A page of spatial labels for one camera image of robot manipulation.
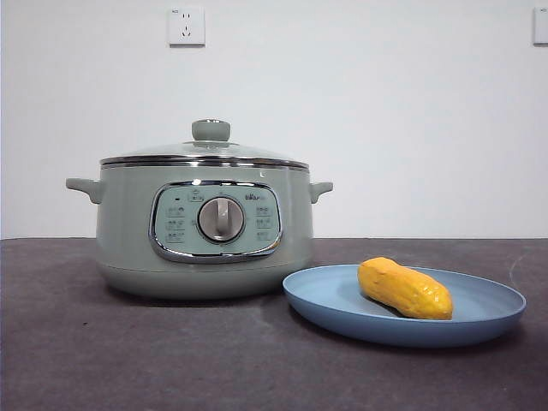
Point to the glass lid with green knob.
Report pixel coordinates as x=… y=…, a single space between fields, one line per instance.
x=210 y=130

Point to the yellow corn cob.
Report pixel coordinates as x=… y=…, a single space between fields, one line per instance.
x=404 y=289

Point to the blue round plate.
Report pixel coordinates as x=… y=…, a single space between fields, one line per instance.
x=334 y=299

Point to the pale green electric steamer pot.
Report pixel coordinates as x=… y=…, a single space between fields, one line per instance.
x=128 y=240

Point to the white wall power socket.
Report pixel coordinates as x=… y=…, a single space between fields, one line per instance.
x=186 y=26

